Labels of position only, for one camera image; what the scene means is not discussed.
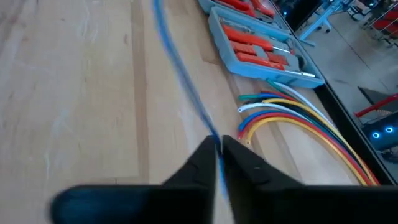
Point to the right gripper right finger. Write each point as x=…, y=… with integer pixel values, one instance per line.
x=280, y=202

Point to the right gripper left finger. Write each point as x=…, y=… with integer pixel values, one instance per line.
x=171, y=202

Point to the computer tower with blue fans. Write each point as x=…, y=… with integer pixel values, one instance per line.
x=382, y=137

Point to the red metal bar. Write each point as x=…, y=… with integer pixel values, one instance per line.
x=376, y=105

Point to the grey open tool case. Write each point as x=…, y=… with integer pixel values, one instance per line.
x=224, y=59

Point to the red and grey utility knife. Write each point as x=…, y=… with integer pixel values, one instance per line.
x=242, y=48

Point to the light blue table stand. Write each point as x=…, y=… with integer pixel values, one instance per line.
x=321, y=18

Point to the red tape measure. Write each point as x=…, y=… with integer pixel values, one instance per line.
x=262, y=7

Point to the red shelving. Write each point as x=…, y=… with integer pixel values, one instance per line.
x=385, y=25

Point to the black metal table frame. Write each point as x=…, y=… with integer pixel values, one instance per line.
x=354, y=133

